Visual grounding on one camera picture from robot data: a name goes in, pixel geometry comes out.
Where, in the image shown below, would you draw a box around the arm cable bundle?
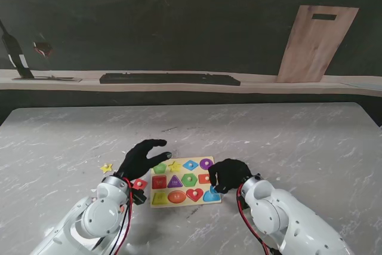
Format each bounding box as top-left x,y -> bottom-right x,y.
109,178 -> 135,255
236,183 -> 277,255

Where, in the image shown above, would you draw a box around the red heart puzzle piece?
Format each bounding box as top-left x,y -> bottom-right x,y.
186,188 -> 205,202

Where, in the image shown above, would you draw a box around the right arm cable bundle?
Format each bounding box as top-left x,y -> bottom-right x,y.
236,183 -> 277,255

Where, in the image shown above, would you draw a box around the dark wine bottle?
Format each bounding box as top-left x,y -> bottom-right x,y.
0,19 -> 35,79

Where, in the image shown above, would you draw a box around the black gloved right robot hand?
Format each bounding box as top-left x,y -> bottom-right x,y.
207,158 -> 253,195

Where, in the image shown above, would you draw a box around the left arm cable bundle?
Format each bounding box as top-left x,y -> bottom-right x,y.
109,178 -> 135,255

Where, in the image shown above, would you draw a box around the blue diamond puzzle piece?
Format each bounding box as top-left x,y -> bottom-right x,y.
182,159 -> 200,171

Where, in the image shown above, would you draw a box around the yellow wooden shape puzzle board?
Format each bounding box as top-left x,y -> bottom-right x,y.
149,155 -> 223,209

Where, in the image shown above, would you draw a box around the wooden cutting board with slot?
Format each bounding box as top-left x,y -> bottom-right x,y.
274,5 -> 360,84

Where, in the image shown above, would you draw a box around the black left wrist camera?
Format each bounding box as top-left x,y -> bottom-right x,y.
133,189 -> 148,206

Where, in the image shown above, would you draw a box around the blue semicircle puzzle piece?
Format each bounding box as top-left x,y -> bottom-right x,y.
203,184 -> 223,203

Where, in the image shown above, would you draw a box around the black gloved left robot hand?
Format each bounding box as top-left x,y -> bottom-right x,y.
115,139 -> 173,185

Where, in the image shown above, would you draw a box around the red square puzzle piece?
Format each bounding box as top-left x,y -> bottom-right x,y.
131,178 -> 149,192

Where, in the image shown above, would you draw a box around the light wooden shelf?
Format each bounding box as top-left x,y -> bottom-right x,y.
0,69 -> 382,98

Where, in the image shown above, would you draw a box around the red wine glass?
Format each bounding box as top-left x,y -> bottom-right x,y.
32,39 -> 54,59

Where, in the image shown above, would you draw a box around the flat tray under bottle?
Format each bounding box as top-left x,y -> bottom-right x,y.
11,75 -> 83,83

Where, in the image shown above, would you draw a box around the green hexagon puzzle piece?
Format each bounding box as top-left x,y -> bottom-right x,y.
180,173 -> 199,188

